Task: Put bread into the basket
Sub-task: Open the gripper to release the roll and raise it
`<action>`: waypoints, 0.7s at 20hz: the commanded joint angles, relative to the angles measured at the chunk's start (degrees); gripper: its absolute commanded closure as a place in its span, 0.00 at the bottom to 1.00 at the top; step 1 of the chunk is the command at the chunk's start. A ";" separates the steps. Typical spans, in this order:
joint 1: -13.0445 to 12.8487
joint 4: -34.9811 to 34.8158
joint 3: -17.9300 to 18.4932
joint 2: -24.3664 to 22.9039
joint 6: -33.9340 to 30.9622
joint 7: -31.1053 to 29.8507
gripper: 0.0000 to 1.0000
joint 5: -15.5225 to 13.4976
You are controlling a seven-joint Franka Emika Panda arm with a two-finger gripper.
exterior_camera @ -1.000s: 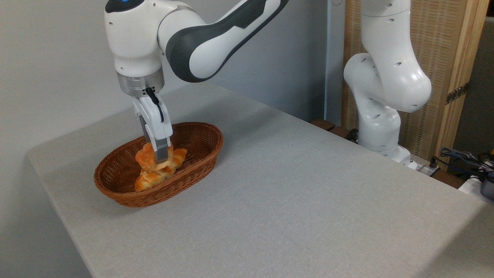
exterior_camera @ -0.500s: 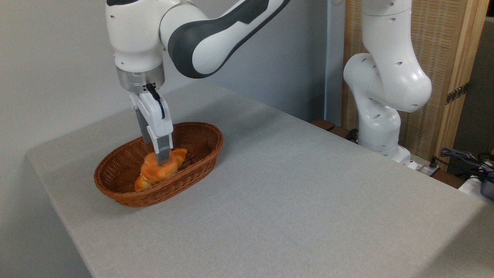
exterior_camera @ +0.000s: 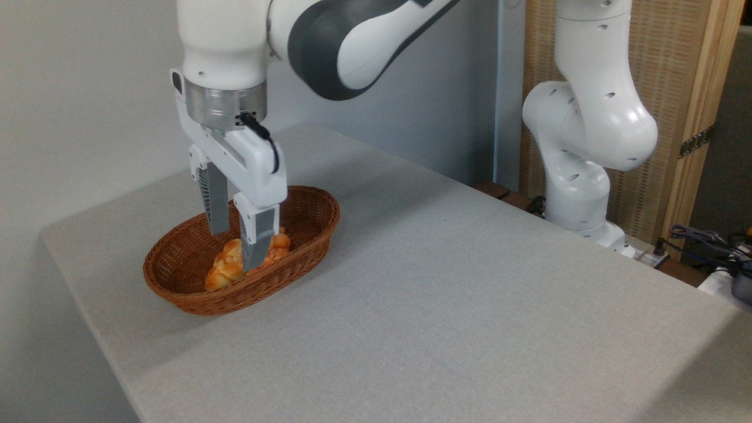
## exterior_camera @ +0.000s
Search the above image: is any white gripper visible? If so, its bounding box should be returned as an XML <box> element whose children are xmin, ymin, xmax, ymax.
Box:
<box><xmin>170</xmin><ymin>69</ymin><xmax>289</xmax><ymax>274</ymax></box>

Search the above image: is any round orange bread roll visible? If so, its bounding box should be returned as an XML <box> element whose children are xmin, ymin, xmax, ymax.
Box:
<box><xmin>258</xmin><ymin>226</ymin><xmax>292</xmax><ymax>271</ymax></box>

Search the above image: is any braided orange bread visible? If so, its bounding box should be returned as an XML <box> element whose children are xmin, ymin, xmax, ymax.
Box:
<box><xmin>204</xmin><ymin>237</ymin><xmax>245</xmax><ymax>293</ymax></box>

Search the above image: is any brown wicker basket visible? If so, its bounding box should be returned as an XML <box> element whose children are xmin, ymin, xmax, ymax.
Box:
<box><xmin>143</xmin><ymin>186</ymin><xmax>341</xmax><ymax>317</ymax></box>

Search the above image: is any wooden rattan folding screen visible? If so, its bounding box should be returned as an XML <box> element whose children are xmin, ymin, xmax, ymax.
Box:
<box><xmin>520</xmin><ymin>0</ymin><xmax>746</xmax><ymax>260</ymax></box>

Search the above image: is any brass screen hinge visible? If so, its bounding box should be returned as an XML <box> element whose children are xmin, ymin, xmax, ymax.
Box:
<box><xmin>678</xmin><ymin>125</ymin><xmax>715</xmax><ymax>160</ymax></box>

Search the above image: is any grey device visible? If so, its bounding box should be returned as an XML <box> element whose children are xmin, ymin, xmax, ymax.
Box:
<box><xmin>730</xmin><ymin>258</ymin><xmax>752</xmax><ymax>305</ymax></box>

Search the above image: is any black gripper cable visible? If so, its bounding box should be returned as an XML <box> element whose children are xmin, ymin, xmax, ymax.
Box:
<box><xmin>237</xmin><ymin>112</ymin><xmax>281</xmax><ymax>175</ymax></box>

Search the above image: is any dark blue cable bundle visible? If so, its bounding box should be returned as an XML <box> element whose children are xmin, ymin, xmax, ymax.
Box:
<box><xmin>669</xmin><ymin>223</ymin><xmax>752</xmax><ymax>266</ymax></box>

